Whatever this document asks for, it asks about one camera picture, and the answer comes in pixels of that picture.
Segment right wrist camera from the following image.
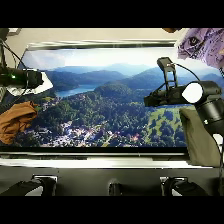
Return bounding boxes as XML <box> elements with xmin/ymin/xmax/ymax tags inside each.
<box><xmin>156</xmin><ymin>56</ymin><xmax>178</xmax><ymax>92</ymax></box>

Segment silver frame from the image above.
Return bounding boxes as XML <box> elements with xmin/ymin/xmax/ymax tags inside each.
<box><xmin>0</xmin><ymin>151</ymin><xmax>224</xmax><ymax>197</ymax></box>

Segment olive green garment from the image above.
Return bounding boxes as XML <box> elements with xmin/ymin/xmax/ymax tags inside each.
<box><xmin>178</xmin><ymin>106</ymin><xmax>223</xmax><ymax>168</ymax></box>

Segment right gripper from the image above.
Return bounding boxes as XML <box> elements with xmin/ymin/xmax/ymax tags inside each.
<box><xmin>143</xmin><ymin>85</ymin><xmax>184</xmax><ymax>108</ymax></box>

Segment black cable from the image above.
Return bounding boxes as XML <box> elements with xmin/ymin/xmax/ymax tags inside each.
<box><xmin>172</xmin><ymin>62</ymin><xmax>202</xmax><ymax>84</ymax></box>
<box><xmin>0</xmin><ymin>39</ymin><xmax>29</xmax><ymax>104</ymax></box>

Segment brown garment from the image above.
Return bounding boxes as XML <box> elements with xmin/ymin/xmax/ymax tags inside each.
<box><xmin>0</xmin><ymin>101</ymin><xmax>40</xmax><ymax>145</ymax></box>

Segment purple printed garment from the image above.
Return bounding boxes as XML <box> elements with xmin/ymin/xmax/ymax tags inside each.
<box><xmin>176</xmin><ymin>28</ymin><xmax>224</xmax><ymax>70</ymax></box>

